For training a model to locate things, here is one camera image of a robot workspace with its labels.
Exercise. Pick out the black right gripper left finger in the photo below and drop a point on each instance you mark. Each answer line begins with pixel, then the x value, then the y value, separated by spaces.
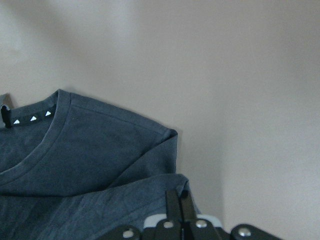
pixel 173 211

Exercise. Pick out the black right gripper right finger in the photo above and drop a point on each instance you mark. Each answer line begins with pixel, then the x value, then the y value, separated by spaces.
pixel 187 206

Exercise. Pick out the black printed t-shirt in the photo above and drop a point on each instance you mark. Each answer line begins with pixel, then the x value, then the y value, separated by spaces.
pixel 73 168

